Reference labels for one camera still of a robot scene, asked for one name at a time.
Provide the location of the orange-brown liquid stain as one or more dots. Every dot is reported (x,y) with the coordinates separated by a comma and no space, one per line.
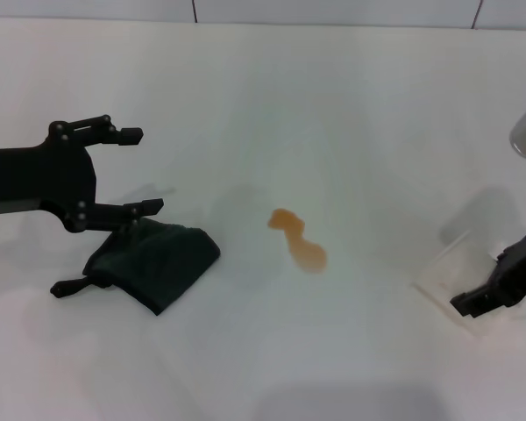
(309,256)

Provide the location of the dark blue rag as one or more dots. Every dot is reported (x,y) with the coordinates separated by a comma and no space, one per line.
(158,263)

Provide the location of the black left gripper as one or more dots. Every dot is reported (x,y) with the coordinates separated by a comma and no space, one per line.
(48,175)

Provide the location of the white paper cup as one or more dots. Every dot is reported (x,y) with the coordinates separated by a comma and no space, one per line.
(456,272)

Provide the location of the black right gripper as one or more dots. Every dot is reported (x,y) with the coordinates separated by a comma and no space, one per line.
(523,276)

